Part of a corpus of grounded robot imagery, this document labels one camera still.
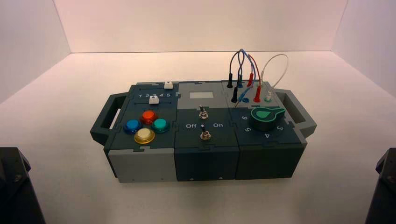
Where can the metal toggle switch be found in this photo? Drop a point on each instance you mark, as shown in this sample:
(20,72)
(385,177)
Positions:
(202,113)
(203,134)

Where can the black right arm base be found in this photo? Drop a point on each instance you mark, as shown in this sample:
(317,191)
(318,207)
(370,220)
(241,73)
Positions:
(385,194)

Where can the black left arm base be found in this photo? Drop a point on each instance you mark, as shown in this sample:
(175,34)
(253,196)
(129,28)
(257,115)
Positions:
(15,191)

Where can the grey display screen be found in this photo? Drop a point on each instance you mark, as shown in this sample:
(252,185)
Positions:
(201,95)

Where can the teal round push button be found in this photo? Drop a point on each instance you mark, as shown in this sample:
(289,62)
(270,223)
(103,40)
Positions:
(160,125)

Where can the white slider knob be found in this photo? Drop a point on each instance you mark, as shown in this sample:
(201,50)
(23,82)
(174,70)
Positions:
(153,99)
(168,84)

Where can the dark teal grey task box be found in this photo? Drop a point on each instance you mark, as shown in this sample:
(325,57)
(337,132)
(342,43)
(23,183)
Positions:
(204,160)

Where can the orange round push button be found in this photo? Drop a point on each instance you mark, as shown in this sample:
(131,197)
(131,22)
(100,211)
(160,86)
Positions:
(149,116)

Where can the yellow round push button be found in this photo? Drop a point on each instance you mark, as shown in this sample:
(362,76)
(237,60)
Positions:
(144,135)

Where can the green rotary knob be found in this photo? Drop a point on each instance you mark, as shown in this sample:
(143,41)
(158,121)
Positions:
(264,119)

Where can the blue round push button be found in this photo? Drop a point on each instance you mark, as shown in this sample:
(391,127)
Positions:
(132,126)

